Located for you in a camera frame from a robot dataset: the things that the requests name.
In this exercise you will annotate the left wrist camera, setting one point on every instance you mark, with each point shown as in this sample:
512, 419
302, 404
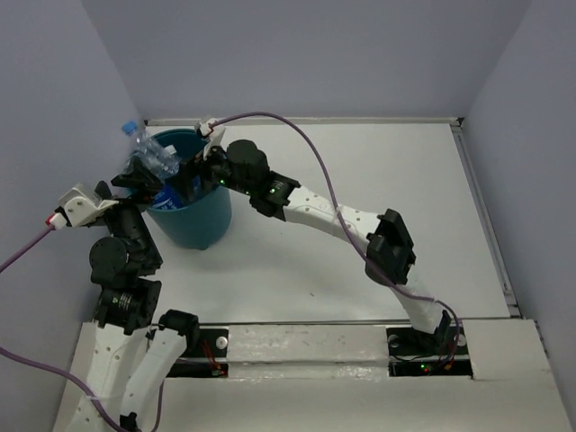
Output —
79, 207

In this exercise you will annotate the clear white cap bottle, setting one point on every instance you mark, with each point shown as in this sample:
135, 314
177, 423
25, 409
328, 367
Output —
170, 150

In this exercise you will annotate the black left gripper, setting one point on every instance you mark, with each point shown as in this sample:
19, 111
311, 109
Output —
139, 174

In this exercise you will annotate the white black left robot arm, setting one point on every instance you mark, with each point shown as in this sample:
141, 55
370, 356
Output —
129, 361

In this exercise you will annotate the white foam base cover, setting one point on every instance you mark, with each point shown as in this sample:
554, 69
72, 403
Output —
335, 378

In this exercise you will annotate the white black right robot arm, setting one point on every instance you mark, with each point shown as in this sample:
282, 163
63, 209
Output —
382, 241

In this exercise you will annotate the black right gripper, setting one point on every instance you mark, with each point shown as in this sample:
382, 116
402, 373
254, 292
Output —
193, 166

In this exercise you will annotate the teal plastic bin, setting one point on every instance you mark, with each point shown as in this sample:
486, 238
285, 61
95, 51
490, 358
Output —
200, 224

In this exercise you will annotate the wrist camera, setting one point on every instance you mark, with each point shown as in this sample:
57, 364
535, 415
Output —
79, 207
211, 133

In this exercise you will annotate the blue label white cap bottle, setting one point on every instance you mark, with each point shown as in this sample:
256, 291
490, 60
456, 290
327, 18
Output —
169, 198

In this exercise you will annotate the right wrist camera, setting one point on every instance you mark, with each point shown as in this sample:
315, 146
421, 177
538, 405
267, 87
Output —
211, 133

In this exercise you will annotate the crinkled blue cap bottle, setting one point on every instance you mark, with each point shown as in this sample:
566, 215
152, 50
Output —
152, 154

